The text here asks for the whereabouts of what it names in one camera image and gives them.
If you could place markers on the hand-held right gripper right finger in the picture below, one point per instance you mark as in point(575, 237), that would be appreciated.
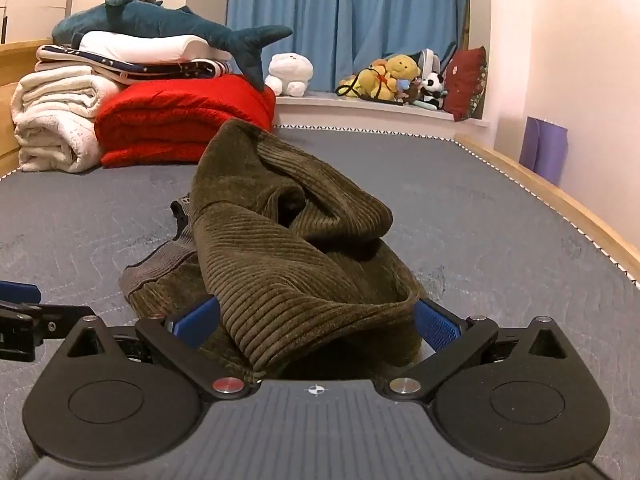
point(437, 325)

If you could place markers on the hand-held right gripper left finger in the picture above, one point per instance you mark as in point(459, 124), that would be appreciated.
point(196, 317)

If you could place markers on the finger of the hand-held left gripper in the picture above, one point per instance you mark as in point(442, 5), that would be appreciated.
point(20, 292)
point(25, 320)

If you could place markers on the grey quilted mattress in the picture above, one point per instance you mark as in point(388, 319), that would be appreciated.
point(500, 240)

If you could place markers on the white folded fleece blanket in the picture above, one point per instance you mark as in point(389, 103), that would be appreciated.
point(50, 115)

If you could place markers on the red folded blanket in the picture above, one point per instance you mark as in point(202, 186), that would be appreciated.
point(175, 115)

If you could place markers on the purple rolled mat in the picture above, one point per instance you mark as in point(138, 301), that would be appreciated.
point(545, 150)

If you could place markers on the white window ledge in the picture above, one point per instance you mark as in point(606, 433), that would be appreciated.
point(360, 112)

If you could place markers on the panda plush toy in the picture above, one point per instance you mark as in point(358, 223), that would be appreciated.
point(432, 85)

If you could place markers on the dark red plush toy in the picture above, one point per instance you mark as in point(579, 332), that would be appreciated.
point(465, 85)

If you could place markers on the navy star-patterned folded blanket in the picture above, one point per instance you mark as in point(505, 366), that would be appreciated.
point(200, 67)

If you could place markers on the yellow bear plush toy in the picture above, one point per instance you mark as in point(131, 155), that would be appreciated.
point(402, 67)

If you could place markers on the white round plush toy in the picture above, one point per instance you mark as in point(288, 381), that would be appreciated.
point(289, 72)

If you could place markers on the white and grey bag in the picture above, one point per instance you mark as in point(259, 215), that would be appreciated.
point(429, 60)

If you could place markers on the white pillow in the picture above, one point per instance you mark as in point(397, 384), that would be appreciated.
point(150, 47)

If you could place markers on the blue shark plush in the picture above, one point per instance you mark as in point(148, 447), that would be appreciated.
point(165, 22)

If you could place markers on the blue curtain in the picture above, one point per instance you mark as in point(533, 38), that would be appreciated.
point(350, 10)

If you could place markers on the wooden bed frame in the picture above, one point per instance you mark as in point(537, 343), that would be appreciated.
point(550, 180)

